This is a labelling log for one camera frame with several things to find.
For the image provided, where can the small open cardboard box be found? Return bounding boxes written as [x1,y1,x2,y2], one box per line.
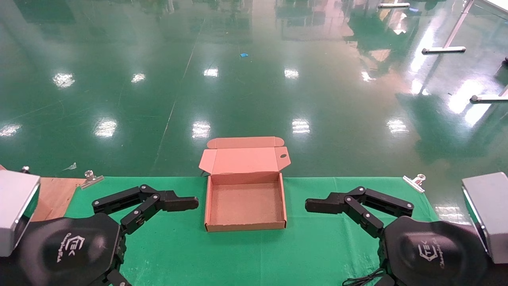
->
[198,137,291,232]

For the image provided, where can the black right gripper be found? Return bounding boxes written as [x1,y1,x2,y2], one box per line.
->
[375,216,489,286]

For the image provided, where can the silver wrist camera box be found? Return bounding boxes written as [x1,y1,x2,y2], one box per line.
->
[0,170,41,258]
[462,172,508,265]

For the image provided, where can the white table foot bar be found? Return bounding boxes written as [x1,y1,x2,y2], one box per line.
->
[470,84,508,103]

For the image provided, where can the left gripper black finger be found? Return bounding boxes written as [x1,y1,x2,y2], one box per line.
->
[92,184,199,236]

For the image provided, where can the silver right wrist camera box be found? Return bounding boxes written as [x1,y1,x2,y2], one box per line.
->
[462,172,508,265]

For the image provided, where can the white table leg frame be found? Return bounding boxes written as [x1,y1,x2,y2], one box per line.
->
[421,0,475,54]

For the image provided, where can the green table cloth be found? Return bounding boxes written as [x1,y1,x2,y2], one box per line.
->
[65,176,441,286]

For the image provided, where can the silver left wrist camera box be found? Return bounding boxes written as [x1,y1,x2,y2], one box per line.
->
[0,170,41,258]

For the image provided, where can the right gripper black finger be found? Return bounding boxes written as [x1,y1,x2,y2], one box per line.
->
[305,186,414,239]

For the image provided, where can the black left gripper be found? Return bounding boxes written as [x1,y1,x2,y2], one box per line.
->
[16,213,132,286]

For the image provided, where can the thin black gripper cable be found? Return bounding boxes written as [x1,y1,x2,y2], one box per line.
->
[342,269,387,286]

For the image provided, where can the silver metal clamp clip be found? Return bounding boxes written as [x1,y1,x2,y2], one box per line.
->
[403,174,426,194]
[79,170,104,189]

